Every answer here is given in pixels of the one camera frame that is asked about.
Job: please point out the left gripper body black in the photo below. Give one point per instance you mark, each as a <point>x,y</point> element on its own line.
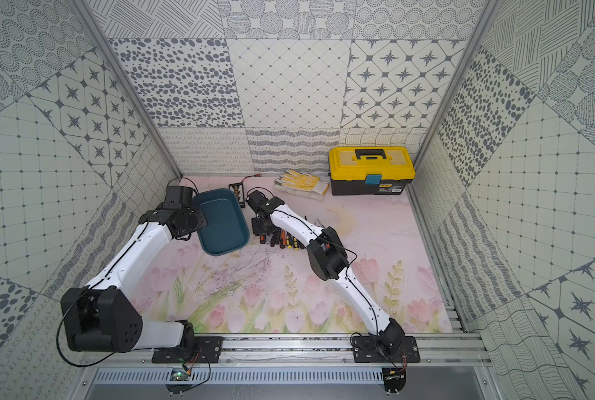
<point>197,219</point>

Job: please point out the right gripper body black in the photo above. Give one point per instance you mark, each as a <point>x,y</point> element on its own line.
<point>260,227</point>

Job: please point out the black grey handle screwdriver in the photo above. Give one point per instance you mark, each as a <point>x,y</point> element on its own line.
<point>274,239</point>

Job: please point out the large orange black screwdriver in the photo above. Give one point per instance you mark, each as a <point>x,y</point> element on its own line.
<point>282,239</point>

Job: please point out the teal plastic storage tray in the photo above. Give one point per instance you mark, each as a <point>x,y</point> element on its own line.
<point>227,230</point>

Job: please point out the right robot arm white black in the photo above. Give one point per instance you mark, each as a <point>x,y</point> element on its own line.
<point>329,261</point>

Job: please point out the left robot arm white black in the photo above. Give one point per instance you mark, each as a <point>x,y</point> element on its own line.
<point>99,317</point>

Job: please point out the yellow work gloves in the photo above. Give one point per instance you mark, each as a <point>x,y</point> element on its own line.
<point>303,185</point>

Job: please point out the yellow black toolbox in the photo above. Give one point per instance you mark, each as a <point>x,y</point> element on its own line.
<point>370,170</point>

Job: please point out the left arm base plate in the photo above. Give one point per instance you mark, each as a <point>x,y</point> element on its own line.
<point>203,349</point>

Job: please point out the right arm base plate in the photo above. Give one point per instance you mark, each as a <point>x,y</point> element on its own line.
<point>367,349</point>

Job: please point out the aluminium rail frame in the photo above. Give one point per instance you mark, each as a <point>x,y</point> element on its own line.
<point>425,349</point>

